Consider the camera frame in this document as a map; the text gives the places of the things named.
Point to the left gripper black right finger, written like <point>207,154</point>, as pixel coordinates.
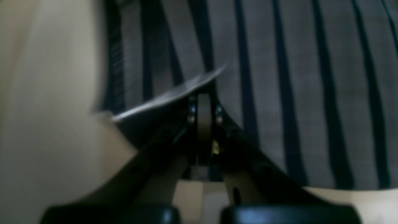
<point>259,192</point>

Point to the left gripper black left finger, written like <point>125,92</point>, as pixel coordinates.
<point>173,138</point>

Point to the navy white striped t-shirt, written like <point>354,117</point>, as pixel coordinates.
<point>312,83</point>

